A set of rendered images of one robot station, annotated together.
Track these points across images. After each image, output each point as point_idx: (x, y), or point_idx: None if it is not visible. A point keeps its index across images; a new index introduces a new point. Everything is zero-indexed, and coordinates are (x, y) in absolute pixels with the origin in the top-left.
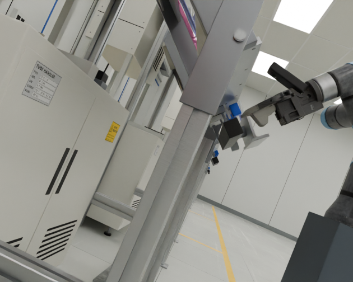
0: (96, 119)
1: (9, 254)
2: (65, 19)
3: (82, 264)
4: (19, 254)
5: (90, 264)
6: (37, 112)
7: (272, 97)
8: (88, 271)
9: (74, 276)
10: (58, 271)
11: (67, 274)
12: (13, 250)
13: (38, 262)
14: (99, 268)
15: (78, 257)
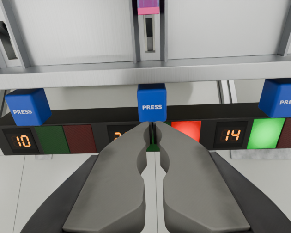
0: None
1: None
2: None
3: (244, 88)
4: None
5: (254, 91)
6: None
7: (22, 228)
8: (239, 95)
9: None
10: None
11: None
12: None
13: None
14: (257, 99)
15: (254, 79)
